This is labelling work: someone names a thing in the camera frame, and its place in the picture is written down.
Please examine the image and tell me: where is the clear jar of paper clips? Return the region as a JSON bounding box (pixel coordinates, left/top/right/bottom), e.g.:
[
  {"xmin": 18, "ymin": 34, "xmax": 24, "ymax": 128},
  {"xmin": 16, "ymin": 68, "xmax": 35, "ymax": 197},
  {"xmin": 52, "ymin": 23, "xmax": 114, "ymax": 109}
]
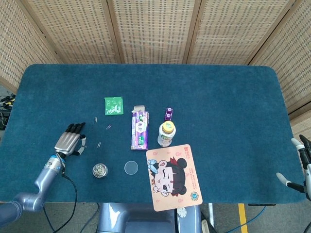
[{"xmin": 92, "ymin": 163, "xmax": 109, "ymax": 179}]

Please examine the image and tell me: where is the black cable bundle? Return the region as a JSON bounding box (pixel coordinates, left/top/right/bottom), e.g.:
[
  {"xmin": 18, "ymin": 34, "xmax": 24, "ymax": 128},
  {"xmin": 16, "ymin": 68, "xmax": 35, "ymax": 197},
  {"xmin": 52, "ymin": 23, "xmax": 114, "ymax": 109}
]
[{"xmin": 0, "ymin": 94, "xmax": 17, "ymax": 131}]

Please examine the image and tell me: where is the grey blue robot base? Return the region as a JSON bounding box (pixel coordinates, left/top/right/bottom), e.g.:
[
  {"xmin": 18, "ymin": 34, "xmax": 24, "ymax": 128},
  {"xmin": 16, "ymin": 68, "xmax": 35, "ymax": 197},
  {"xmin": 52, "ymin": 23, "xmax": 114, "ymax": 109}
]
[{"xmin": 97, "ymin": 202, "xmax": 202, "ymax": 233}]

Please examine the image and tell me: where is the woven folding screen panel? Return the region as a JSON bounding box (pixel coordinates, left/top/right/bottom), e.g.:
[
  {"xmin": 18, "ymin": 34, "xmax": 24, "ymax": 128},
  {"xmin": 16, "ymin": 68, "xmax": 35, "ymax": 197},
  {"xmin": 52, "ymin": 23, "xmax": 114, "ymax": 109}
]
[
  {"xmin": 187, "ymin": 0, "xmax": 302, "ymax": 66},
  {"xmin": 0, "ymin": 0, "xmax": 60, "ymax": 94},
  {"xmin": 247, "ymin": 0, "xmax": 311, "ymax": 146},
  {"xmin": 106, "ymin": 0, "xmax": 202, "ymax": 65},
  {"xmin": 20, "ymin": 0, "xmax": 122, "ymax": 65}
]

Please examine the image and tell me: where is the white table leg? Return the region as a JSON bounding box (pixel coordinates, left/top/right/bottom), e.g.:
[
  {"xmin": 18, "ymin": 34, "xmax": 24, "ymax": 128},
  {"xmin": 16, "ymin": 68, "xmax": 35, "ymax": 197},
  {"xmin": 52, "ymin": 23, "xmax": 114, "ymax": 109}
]
[{"xmin": 207, "ymin": 203, "xmax": 215, "ymax": 228}]

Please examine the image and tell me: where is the clear round plastic lid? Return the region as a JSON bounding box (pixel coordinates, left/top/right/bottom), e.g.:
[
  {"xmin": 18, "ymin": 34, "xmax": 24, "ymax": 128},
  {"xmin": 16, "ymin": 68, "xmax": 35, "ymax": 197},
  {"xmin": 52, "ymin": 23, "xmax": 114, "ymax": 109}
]
[{"xmin": 124, "ymin": 160, "xmax": 139, "ymax": 175}]

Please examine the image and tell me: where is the yellow capped drink bottle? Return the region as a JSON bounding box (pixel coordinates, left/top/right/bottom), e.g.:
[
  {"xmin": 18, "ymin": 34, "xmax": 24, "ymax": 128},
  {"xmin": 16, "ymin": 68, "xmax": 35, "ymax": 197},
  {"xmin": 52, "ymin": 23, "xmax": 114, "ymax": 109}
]
[{"xmin": 157, "ymin": 121, "xmax": 176, "ymax": 148}]

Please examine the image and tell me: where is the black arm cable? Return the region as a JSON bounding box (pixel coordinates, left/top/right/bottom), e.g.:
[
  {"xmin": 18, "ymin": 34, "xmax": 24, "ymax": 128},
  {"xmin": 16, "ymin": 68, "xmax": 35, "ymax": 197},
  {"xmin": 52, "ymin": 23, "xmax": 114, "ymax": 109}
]
[{"xmin": 43, "ymin": 171, "xmax": 78, "ymax": 233}]

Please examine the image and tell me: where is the blue floor cable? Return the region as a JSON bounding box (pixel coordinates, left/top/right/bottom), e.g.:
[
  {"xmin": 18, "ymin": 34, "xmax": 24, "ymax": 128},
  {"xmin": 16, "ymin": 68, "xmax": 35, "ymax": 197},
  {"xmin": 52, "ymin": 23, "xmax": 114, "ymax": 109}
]
[{"xmin": 227, "ymin": 205, "xmax": 268, "ymax": 233}]

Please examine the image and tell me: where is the blue fuzzy table cloth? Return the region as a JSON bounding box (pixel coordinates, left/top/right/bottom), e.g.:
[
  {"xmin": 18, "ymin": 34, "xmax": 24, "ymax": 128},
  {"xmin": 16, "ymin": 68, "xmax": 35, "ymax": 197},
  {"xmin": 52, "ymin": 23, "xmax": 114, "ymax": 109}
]
[{"xmin": 0, "ymin": 63, "xmax": 307, "ymax": 204}]

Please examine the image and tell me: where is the green foil sachet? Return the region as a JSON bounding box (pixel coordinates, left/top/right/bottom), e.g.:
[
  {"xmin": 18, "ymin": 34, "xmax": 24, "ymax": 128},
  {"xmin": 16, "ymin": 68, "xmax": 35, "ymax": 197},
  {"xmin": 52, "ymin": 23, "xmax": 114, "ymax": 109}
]
[{"xmin": 104, "ymin": 96, "xmax": 124, "ymax": 116}]

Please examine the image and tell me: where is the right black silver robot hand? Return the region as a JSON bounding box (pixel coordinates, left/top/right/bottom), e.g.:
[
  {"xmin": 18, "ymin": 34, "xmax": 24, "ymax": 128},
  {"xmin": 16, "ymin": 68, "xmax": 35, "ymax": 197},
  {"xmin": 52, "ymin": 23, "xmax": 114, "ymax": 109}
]
[{"xmin": 276, "ymin": 134, "xmax": 311, "ymax": 195}]

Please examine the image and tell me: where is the cartoon girl mouse pad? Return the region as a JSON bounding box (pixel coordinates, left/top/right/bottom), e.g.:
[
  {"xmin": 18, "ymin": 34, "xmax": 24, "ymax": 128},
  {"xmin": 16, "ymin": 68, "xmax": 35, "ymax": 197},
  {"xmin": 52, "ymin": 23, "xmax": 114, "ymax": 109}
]
[{"xmin": 145, "ymin": 144, "xmax": 203, "ymax": 212}]

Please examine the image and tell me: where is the purple toothpaste box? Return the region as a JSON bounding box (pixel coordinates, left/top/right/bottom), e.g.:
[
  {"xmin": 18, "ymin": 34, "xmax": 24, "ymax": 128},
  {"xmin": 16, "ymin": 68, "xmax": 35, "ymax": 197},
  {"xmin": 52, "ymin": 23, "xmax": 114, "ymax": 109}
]
[{"xmin": 130, "ymin": 104, "xmax": 150, "ymax": 150}]

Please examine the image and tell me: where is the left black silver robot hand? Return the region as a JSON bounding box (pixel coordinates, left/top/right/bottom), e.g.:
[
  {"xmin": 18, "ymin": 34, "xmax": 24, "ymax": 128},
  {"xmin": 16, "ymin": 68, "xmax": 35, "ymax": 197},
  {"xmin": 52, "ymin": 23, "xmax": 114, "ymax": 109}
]
[{"xmin": 53, "ymin": 122, "xmax": 87, "ymax": 157}]

